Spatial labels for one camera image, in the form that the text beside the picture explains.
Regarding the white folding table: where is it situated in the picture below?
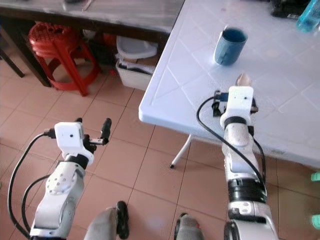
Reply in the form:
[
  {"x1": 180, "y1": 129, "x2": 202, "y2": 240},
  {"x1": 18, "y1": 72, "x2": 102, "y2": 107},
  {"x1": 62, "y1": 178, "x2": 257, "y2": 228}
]
[{"x1": 138, "y1": 0, "x2": 320, "y2": 170}]

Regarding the white storage bin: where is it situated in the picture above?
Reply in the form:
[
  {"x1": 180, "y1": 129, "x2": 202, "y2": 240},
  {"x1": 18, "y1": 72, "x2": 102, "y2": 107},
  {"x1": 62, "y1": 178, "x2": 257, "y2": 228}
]
[{"x1": 115, "y1": 54, "x2": 154, "y2": 92}]

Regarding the blue cup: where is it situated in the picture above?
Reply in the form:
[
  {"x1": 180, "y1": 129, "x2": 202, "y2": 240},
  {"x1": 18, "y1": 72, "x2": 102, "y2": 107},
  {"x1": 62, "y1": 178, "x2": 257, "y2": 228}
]
[{"x1": 213, "y1": 27, "x2": 249, "y2": 67}]

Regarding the white metal table leg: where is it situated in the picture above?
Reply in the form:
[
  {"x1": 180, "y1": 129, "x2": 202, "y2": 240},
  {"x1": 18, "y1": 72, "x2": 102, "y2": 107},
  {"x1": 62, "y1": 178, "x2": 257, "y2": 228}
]
[{"x1": 169, "y1": 133, "x2": 195, "y2": 170}]

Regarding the red plastic stool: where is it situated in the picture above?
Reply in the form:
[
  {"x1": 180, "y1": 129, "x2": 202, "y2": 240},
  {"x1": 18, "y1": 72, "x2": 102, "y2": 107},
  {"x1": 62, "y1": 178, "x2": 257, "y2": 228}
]
[{"x1": 28, "y1": 22, "x2": 101, "y2": 97}]

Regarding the red plastic bag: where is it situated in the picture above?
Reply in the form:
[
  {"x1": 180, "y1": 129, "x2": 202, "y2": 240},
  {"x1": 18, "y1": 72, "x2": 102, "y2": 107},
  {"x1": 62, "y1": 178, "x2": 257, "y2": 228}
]
[{"x1": 103, "y1": 33, "x2": 117, "y2": 48}]

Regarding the white plastic basin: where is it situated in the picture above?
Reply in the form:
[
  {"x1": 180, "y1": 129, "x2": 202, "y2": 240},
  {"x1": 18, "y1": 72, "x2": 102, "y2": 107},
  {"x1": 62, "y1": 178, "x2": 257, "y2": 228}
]
[{"x1": 116, "y1": 36, "x2": 159, "y2": 61}]

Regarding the dark wooden table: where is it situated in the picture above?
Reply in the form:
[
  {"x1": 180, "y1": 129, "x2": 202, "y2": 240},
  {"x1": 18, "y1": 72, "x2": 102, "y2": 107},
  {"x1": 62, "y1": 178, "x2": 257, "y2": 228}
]
[{"x1": 0, "y1": 0, "x2": 186, "y2": 88}]

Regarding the black device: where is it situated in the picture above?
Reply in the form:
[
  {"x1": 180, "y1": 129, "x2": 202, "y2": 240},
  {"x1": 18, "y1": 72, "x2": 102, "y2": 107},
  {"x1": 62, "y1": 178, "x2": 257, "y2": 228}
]
[{"x1": 270, "y1": 0, "x2": 312, "y2": 20}]

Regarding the grey robot right leg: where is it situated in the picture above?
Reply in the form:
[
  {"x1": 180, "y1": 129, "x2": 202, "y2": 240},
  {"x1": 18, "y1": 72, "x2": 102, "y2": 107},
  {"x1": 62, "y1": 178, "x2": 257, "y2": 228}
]
[{"x1": 173, "y1": 212, "x2": 207, "y2": 240}]

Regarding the teal plastic bottle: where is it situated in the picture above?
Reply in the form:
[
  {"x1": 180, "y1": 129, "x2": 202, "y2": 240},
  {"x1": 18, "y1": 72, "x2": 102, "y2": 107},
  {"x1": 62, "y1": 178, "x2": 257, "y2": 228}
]
[{"x1": 295, "y1": 0, "x2": 320, "y2": 34}]

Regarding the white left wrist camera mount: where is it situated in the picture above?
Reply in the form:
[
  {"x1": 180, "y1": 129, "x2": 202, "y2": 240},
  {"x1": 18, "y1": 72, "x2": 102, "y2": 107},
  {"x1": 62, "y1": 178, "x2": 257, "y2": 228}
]
[{"x1": 53, "y1": 121, "x2": 95, "y2": 166}]

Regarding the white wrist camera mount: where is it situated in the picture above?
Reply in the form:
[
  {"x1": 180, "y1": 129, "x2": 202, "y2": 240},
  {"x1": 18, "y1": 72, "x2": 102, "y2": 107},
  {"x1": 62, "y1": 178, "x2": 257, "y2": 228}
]
[
  {"x1": 226, "y1": 86, "x2": 256, "y2": 126},
  {"x1": 53, "y1": 121, "x2": 95, "y2": 166}
]

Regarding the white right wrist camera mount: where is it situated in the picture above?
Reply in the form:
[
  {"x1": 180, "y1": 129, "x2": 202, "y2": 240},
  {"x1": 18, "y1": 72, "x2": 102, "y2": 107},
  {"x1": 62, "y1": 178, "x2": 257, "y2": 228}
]
[{"x1": 226, "y1": 86, "x2": 256, "y2": 126}]

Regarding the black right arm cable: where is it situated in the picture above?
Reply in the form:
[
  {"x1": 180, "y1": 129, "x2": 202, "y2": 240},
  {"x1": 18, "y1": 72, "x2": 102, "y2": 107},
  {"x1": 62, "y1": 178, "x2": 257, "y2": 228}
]
[{"x1": 196, "y1": 91, "x2": 269, "y2": 195}]

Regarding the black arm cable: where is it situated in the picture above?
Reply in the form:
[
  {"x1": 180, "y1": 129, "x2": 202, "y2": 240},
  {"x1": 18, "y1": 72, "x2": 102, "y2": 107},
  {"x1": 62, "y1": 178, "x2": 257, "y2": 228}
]
[
  {"x1": 21, "y1": 174, "x2": 52, "y2": 235},
  {"x1": 7, "y1": 128, "x2": 56, "y2": 240},
  {"x1": 196, "y1": 91, "x2": 269, "y2": 195}
]

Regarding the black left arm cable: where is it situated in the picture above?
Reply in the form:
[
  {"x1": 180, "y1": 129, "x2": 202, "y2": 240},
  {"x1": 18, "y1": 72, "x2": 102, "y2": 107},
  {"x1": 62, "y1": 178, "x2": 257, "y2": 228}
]
[
  {"x1": 7, "y1": 128, "x2": 56, "y2": 240},
  {"x1": 21, "y1": 174, "x2": 52, "y2": 235}
]

